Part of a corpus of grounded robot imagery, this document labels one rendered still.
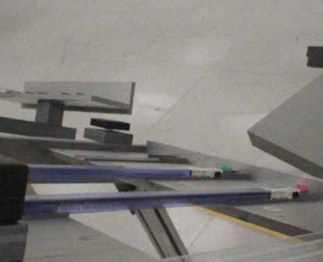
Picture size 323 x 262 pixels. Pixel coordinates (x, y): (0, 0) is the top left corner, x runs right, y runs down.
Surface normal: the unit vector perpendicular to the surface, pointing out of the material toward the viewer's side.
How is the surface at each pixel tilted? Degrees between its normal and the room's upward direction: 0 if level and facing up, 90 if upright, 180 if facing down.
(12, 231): 90
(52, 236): 43
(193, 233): 0
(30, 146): 90
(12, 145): 90
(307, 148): 0
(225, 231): 0
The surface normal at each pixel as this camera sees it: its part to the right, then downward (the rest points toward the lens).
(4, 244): 0.71, 0.15
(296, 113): -0.36, -0.77
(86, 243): 0.15, -0.99
